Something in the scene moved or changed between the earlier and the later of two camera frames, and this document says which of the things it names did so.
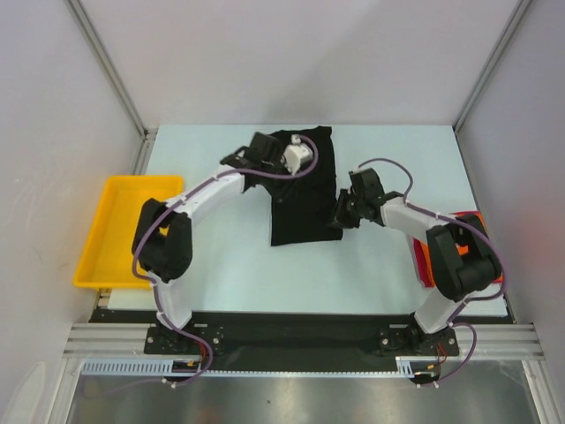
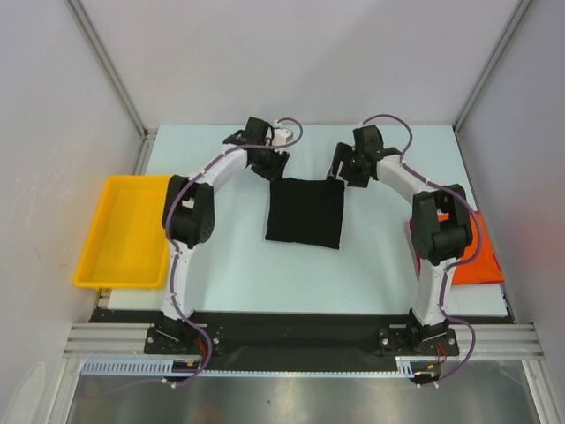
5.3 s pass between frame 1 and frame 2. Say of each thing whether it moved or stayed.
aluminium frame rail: stayed
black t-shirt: moved
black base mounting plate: stayed
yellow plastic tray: stayed
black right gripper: moved
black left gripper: stayed
